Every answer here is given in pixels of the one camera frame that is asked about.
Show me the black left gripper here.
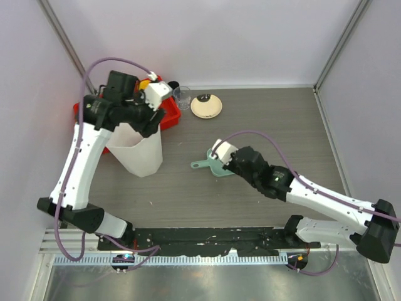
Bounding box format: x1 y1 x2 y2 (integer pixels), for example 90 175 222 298
122 90 167 138

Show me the green dustpan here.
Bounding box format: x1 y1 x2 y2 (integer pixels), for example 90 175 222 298
190 149 234 177

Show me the white translucent waste bin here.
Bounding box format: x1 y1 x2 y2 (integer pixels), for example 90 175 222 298
106 124 163 177

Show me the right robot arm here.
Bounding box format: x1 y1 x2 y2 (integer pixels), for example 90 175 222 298
222 146 400 263

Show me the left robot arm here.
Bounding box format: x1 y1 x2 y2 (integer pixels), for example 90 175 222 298
37 71 172 250

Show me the red plastic tray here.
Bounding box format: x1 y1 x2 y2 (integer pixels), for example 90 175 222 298
73 78 181 155

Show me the yellow mug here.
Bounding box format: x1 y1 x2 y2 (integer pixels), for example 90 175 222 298
138 80 151 92

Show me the black cup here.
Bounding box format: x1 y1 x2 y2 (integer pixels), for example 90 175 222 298
168 81 180 92

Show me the clear glass cup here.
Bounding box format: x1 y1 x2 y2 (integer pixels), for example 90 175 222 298
173 86 191 110

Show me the cream round plate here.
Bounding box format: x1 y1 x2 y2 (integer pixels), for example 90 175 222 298
190 93 222 119

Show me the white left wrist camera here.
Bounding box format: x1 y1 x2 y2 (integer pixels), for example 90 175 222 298
144 71 173 112

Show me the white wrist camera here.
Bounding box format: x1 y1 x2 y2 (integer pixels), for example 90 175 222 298
144 71 173 112
210 139 238 165

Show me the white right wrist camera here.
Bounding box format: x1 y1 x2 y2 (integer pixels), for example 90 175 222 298
210 139 238 165

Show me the white slotted cable duct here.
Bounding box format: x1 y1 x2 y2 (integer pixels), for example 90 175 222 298
53 252 288 267

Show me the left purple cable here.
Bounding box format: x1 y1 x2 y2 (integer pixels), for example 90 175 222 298
53 57 162 273

